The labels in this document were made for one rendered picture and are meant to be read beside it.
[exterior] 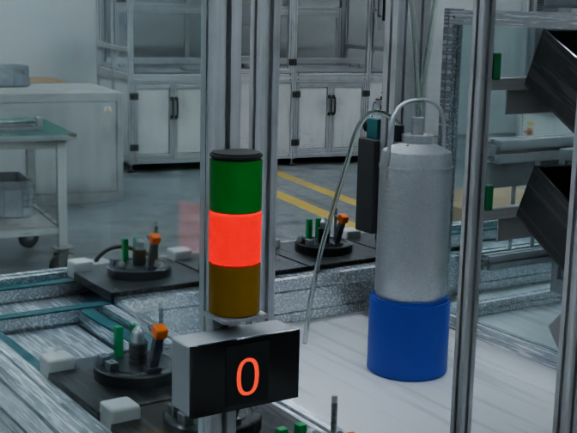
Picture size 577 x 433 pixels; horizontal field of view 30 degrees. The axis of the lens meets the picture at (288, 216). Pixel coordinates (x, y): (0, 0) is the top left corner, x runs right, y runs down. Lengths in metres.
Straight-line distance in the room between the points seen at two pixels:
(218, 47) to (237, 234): 0.18
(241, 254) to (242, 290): 0.04
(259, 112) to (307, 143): 8.51
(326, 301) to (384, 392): 0.49
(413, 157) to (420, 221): 0.12
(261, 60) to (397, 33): 0.34
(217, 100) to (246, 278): 0.17
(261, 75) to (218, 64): 1.12
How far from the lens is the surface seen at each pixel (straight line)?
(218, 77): 1.02
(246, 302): 1.02
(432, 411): 1.93
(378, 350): 2.07
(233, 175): 0.99
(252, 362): 1.04
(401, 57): 2.34
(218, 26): 1.02
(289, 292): 2.38
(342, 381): 2.05
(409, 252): 2.00
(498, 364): 2.20
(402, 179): 1.98
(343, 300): 2.47
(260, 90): 2.14
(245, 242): 1.01
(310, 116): 10.63
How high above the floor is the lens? 1.55
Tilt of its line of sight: 11 degrees down
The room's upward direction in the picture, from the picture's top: 1 degrees clockwise
